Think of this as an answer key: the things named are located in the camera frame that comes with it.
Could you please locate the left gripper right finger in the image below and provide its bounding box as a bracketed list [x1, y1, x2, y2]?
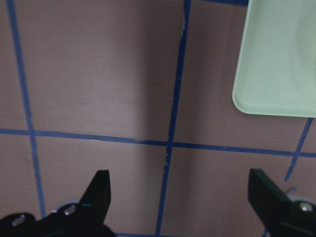
[248, 168, 316, 237]

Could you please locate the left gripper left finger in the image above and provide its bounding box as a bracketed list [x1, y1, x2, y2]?
[0, 170, 116, 237]

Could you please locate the light green tray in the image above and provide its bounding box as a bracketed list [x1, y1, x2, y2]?
[232, 0, 316, 118]

